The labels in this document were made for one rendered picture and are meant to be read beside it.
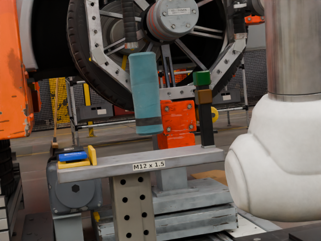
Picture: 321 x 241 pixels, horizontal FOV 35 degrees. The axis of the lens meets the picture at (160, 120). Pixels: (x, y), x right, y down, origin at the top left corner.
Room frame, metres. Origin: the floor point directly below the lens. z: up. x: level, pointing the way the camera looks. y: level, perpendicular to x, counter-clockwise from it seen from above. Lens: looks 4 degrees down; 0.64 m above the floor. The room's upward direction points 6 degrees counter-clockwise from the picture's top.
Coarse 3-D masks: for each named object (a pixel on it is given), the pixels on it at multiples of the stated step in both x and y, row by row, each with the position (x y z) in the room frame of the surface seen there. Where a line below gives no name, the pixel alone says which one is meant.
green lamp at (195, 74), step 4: (196, 72) 1.38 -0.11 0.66; (200, 72) 1.38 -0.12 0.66; (204, 72) 1.38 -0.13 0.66; (208, 72) 1.38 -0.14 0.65; (196, 76) 1.38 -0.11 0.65; (200, 76) 1.38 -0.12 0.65; (204, 76) 1.38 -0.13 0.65; (208, 76) 1.38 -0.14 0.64; (196, 80) 1.38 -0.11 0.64; (200, 80) 1.38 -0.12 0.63; (204, 80) 1.38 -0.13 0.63; (208, 80) 1.38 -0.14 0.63; (196, 84) 1.38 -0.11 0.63; (200, 84) 1.38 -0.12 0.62; (204, 84) 1.38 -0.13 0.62; (208, 84) 1.38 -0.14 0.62
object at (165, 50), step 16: (144, 0) 1.84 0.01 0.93; (208, 0) 1.89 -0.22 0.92; (224, 0) 1.88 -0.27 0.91; (112, 16) 1.82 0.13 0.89; (144, 16) 1.88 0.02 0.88; (208, 16) 2.06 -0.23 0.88; (224, 16) 1.90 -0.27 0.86; (144, 32) 1.84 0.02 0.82; (192, 32) 1.88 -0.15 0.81; (208, 32) 2.09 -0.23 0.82; (224, 32) 1.90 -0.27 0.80; (160, 48) 1.85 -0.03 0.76; (208, 48) 2.05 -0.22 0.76; (224, 48) 1.88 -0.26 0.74; (208, 64) 1.93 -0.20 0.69; (192, 80) 1.90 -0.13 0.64
